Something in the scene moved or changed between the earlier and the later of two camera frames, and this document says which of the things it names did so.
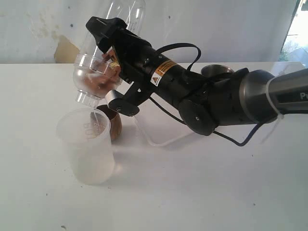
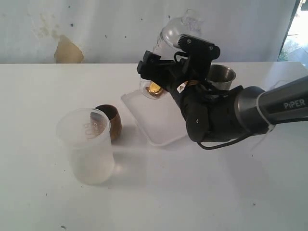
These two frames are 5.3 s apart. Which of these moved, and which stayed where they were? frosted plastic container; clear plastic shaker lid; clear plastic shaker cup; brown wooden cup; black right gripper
Moved: black right gripper; clear plastic shaker lid; clear plastic shaker cup
Stayed: frosted plastic container; brown wooden cup
